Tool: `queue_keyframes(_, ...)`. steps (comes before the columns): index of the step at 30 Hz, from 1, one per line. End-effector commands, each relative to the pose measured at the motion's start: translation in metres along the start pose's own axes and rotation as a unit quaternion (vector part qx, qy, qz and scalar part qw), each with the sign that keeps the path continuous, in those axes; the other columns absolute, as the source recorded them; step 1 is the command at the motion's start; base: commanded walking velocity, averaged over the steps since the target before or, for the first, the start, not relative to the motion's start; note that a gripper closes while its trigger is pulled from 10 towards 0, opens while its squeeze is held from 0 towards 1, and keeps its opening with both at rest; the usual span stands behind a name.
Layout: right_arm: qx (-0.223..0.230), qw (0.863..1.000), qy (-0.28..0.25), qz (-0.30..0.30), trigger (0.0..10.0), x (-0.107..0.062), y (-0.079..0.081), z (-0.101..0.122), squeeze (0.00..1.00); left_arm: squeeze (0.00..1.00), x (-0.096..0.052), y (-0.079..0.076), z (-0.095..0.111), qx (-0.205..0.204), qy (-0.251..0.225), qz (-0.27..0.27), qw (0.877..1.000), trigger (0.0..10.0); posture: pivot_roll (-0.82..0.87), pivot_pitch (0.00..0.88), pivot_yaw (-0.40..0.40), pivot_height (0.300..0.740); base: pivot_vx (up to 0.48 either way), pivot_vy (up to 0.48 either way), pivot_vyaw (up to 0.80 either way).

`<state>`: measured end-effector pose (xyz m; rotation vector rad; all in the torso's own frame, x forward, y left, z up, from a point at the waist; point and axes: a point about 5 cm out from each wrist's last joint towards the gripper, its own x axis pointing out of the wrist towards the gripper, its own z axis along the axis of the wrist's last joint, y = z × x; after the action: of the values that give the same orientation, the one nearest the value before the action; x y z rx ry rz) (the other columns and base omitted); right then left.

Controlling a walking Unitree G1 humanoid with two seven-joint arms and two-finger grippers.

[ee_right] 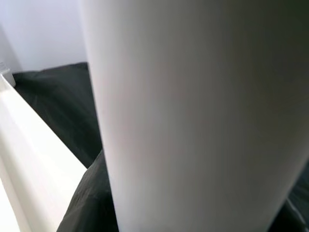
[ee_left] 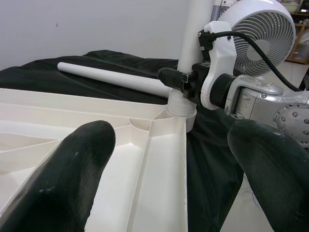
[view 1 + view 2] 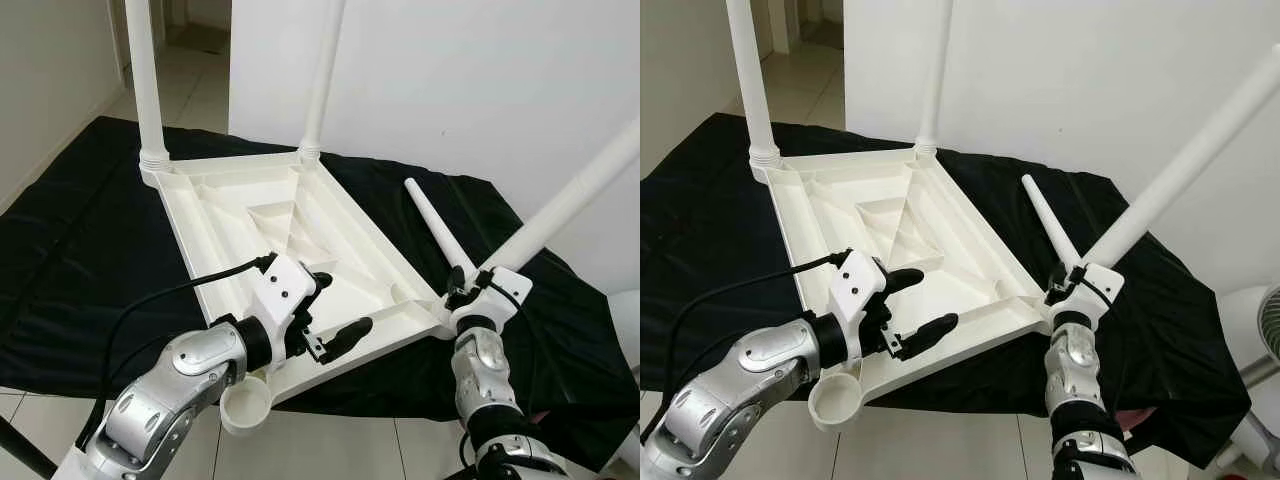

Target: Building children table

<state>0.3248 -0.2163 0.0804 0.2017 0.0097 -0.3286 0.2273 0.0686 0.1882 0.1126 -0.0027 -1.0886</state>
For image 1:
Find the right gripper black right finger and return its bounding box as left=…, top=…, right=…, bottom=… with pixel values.
left=267, top=158, right=309, bottom=232

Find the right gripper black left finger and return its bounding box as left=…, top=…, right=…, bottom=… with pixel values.
left=56, top=149, right=120, bottom=232

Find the white plastic table top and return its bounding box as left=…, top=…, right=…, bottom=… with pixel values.
left=0, top=62, right=89, bottom=232

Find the white plastic table leg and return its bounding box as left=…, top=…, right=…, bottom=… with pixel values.
left=81, top=0, right=309, bottom=232

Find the black tablecloth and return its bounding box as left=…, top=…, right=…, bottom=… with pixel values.
left=12, top=61, right=104, bottom=167

